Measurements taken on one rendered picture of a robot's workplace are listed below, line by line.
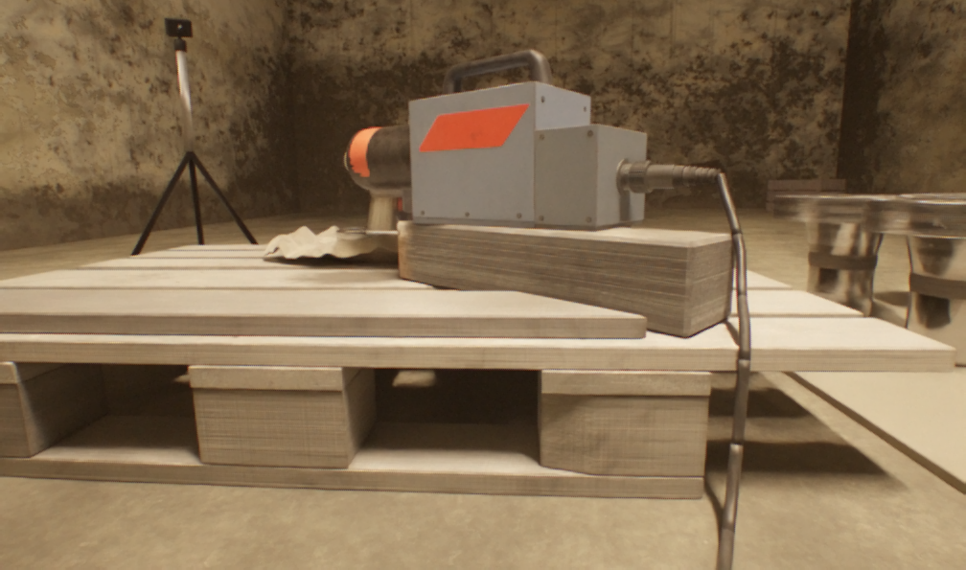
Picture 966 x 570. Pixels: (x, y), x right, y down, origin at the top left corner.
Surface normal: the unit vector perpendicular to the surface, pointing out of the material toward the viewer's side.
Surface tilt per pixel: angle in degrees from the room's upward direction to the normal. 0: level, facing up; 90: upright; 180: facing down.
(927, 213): 90
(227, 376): 90
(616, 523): 0
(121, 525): 0
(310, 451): 90
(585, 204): 90
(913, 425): 0
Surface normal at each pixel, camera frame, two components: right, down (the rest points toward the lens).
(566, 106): 0.78, 0.09
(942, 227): -0.80, 0.11
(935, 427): -0.01, -0.99
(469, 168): -0.62, 0.14
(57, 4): 1.00, 0.00
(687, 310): -0.02, 0.16
